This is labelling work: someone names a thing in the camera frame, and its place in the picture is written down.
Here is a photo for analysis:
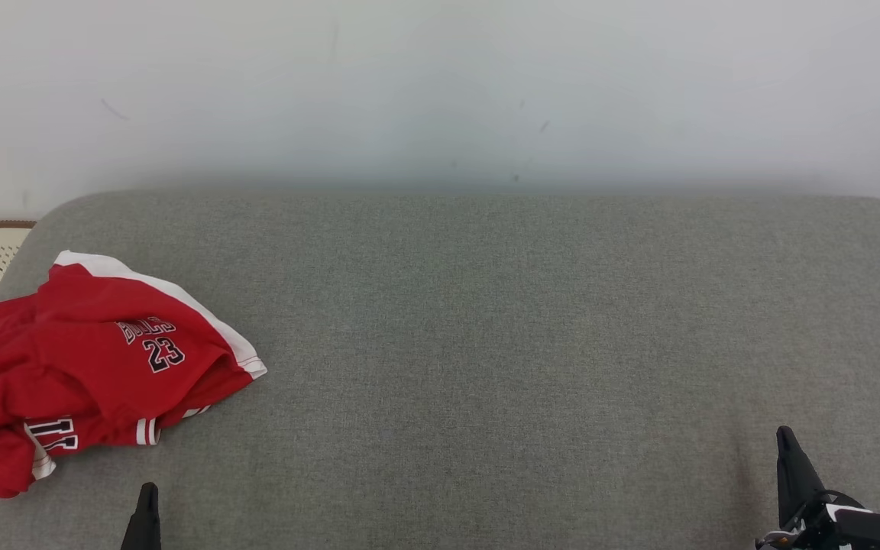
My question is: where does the red shorts white side stripe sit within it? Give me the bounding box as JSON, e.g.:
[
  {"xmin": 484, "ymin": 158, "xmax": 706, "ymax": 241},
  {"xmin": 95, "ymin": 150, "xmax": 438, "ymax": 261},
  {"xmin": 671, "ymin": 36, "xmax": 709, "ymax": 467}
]
[{"xmin": 34, "ymin": 251, "xmax": 268, "ymax": 430}]

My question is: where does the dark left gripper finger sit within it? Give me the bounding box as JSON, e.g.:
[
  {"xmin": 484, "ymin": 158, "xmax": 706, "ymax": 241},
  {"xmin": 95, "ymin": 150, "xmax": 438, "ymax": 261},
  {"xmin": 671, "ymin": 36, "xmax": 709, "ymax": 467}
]
[{"xmin": 121, "ymin": 482, "xmax": 162, "ymax": 550}]

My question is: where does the grey fabric sofa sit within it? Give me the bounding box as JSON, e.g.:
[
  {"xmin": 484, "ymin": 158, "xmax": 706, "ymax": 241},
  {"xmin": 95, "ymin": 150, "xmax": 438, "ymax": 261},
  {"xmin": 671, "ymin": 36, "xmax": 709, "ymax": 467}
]
[{"xmin": 0, "ymin": 189, "xmax": 880, "ymax": 550}]

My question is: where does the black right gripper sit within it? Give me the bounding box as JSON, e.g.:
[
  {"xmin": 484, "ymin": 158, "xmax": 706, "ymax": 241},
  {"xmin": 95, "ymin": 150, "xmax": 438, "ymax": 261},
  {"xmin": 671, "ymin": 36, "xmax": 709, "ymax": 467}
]
[{"xmin": 757, "ymin": 426, "xmax": 880, "ymax": 550}]

